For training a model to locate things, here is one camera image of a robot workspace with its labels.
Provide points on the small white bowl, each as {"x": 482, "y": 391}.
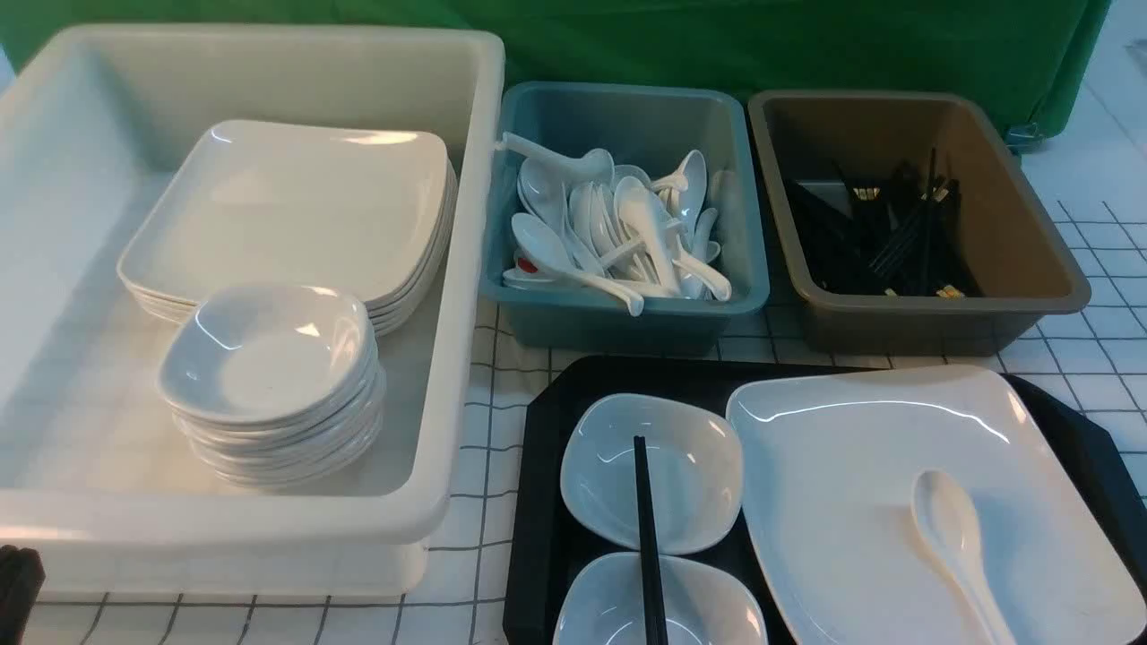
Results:
{"x": 695, "y": 463}
{"x": 703, "y": 605}

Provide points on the pile of black chopsticks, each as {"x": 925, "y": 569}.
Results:
{"x": 894, "y": 239}

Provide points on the white ceramic soup spoon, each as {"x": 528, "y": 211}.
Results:
{"x": 947, "y": 522}

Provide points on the large white plastic tub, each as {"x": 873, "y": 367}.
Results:
{"x": 96, "y": 477}

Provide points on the metal binder clip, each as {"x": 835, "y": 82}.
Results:
{"x": 1024, "y": 139}

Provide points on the black serving tray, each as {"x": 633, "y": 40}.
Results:
{"x": 550, "y": 546}

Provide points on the stack of white square plates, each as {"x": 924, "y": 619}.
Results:
{"x": 367, "y": 212}

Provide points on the black object at table corner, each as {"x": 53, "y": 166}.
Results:
{"x": 22, "y": 576}

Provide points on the brown plastic bin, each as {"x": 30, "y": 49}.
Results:
{"x": 1004, "y": 233}

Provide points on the teal plastic bin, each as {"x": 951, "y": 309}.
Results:
{"x": 652, "y": 128}

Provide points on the stack of small white bowls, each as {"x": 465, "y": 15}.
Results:
{"x": 276, "y": 385}

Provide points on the black chopsticks pair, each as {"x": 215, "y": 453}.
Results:
{"x": 652, "y": 591}

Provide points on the white checkered tablecloth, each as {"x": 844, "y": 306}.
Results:
{"x": 1092, "y": 360}

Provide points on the large white rice plate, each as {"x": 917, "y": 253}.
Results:
{"x": 831, "y": 461}

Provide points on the pile of white spoons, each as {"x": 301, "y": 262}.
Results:
{"x": 589, "y": 222}

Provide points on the green backdrop cloth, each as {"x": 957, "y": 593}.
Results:
{"x": 1021, "y": 61}

